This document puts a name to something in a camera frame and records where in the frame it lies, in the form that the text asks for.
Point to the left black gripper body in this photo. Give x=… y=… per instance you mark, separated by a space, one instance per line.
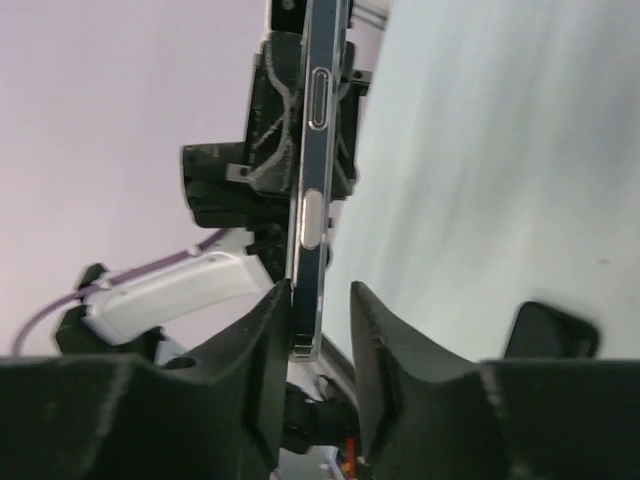
x=247 y=184

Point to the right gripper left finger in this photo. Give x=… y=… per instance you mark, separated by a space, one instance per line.
x=216 y=414

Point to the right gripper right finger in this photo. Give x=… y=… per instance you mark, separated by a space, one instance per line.
x=427 y=413

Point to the phone from clear case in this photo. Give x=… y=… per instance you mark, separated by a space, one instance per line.
x=324 y=38

